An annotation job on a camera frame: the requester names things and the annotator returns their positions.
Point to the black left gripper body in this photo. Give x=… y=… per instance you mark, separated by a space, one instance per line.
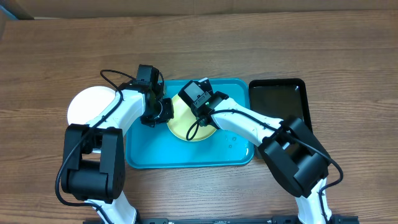
x=164 y=112

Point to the yellow plate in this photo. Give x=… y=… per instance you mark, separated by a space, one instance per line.
x=184 y=119

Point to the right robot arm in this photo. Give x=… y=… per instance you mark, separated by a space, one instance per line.
x=295 y=157

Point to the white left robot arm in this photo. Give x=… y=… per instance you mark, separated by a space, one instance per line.
x=92 y=173

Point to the teal plastic tray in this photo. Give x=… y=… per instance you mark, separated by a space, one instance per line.
x=159 y=148

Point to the black water tray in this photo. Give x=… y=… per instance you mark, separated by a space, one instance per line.
x=280 y=98

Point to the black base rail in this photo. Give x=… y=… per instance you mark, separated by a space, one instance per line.
x=336 y=219

